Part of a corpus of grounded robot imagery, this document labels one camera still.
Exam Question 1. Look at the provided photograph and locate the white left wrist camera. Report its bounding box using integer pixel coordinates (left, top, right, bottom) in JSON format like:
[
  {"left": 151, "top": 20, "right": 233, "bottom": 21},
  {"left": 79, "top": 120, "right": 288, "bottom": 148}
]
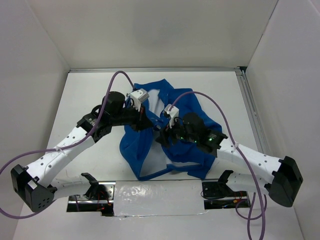
[{"left": 129, "top": 89, "right": 149, "bottom": 111}]

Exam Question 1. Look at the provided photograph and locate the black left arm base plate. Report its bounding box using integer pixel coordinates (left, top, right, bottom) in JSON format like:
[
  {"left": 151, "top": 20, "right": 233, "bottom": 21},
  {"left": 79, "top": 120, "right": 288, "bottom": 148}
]
[{"left": 66, "top": 172, "right": 116, "bottom": 217}]

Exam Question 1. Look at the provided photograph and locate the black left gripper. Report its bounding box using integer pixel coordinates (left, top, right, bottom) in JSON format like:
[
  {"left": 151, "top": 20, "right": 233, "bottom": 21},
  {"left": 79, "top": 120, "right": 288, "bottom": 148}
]
[{"left": 110, "top": 101, "right": 154, "bottom": 132}]

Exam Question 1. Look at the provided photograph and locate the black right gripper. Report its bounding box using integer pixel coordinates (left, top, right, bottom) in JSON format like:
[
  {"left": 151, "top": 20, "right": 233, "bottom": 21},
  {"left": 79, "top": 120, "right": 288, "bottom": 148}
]
[{"left": 155, "top": 114, "right": 198, "bottom": 148}]

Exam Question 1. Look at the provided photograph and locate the blue zip jacket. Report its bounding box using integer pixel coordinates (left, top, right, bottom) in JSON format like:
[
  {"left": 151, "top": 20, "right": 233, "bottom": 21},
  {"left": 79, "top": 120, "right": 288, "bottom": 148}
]
[{"left": 119, "top": 79, "right": 222, "bottom": 181}]

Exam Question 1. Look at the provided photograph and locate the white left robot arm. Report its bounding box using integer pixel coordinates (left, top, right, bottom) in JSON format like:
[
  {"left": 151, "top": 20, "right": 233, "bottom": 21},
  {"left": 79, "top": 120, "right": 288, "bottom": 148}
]
[{"left": 11, "top": 89, "right": 153, "bottom": 213}]

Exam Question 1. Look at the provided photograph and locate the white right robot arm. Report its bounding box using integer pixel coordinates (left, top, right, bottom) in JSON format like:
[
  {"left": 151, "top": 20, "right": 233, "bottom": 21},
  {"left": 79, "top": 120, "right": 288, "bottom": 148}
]
[{"left": 156, "top": 112, "right": 303, "bottom": 208}]

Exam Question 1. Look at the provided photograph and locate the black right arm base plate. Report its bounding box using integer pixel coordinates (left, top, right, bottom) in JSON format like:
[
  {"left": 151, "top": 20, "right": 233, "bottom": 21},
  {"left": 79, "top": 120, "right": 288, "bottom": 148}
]
[{"left": 200, "top": 170, "right": 251, "bottom": 210}]

